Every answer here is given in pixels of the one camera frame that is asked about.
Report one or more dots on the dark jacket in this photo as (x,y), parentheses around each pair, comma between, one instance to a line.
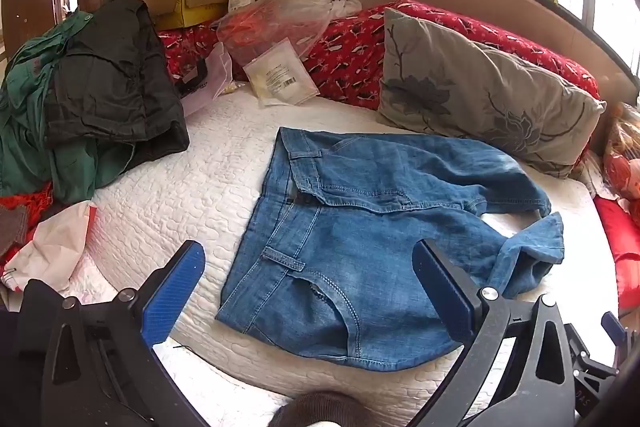
(110,82)

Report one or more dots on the clear plastic bag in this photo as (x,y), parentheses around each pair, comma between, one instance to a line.
(270,22)

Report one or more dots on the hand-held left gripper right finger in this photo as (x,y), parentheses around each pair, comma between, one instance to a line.
(445,297)

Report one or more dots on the red cushion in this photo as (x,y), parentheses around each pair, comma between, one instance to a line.
(622,247)

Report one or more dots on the white labelled packet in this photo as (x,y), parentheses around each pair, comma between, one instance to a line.
(280,77)

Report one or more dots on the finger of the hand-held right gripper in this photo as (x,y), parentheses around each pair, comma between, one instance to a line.
(585,354)
(614,331)

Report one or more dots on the white plastic pouch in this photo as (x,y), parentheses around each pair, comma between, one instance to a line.
(210,82)

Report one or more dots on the green garment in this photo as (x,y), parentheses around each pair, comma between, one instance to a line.
(25,147)

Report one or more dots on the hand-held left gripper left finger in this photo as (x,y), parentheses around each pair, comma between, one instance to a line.
(172,294)

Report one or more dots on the orange floral cloth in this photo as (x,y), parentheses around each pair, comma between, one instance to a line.
(622,157)

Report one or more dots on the red patterned cloth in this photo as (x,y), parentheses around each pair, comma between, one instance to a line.
(35,202)

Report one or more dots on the blue denim pants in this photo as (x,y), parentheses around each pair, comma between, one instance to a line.
(350,247)

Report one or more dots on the red printed blanket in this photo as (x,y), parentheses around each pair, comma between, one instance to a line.
(350,57)

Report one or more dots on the white and red cloth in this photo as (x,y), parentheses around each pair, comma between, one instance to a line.
(55,242)

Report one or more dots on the grey knit cloth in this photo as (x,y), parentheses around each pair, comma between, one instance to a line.
(10,227)

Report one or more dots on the white quilted bed cover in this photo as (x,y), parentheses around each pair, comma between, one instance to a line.
(175,187)

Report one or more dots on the grey floral pillow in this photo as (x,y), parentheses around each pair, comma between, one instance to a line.
(475,97)

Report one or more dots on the small white cloth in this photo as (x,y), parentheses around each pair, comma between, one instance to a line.
(345,6)

